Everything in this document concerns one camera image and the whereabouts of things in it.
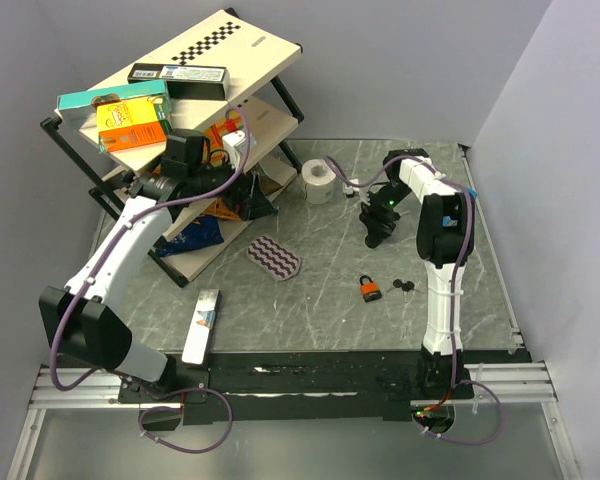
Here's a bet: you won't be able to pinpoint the white toothpaste box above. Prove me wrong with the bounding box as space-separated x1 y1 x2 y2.
181 289 222 365

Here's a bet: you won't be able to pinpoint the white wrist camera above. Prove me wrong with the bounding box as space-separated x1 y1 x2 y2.
221 128 257 168
342 183 358 198

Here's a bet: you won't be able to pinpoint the orange yellow box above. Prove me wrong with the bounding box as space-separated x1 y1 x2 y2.
96 95 172 153

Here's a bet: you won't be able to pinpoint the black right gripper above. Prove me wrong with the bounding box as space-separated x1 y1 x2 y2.
359 180 412 247

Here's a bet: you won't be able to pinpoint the pink striped sponge pad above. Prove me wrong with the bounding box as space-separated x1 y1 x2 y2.
247 235 302 281

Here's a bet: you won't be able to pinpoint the blue snack bag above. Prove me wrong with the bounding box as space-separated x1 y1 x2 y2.
155 215 224 258

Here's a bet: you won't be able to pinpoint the black headed keys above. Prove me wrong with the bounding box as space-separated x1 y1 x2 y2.
386 278 421 301

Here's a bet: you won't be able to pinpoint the black white long box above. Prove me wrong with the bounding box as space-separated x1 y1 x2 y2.
127 63 230 101

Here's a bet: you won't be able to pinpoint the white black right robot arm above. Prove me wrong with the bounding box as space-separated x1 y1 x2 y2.
360 149 475 399

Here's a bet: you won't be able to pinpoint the orange black padlock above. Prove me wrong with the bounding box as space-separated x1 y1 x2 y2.
359 275 383 303

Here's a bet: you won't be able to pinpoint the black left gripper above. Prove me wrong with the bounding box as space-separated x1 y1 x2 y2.
188 149 278 220

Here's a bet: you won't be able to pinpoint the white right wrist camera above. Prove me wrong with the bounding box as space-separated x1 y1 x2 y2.
342 183 358 198

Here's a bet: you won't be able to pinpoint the white toilet paper roll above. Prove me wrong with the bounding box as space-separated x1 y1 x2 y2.
301 159 336 205

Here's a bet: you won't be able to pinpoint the aluminium frame rail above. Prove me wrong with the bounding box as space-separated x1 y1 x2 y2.
29 363 557 409

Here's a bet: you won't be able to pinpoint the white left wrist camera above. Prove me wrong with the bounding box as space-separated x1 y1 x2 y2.
221 128 257 168

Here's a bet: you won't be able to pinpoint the orange snack bag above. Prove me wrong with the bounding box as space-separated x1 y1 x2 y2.
204 198 241 221

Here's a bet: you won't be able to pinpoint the teal long box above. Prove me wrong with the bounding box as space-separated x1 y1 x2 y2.
56 80 171 130

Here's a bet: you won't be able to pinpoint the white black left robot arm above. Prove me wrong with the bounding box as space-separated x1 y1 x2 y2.
43 126 253 392

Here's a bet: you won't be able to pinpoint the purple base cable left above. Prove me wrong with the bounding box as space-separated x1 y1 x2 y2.
138 389 233 455

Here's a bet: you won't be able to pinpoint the beige black tiered shelf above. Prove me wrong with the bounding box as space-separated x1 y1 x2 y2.
39 7 305 289

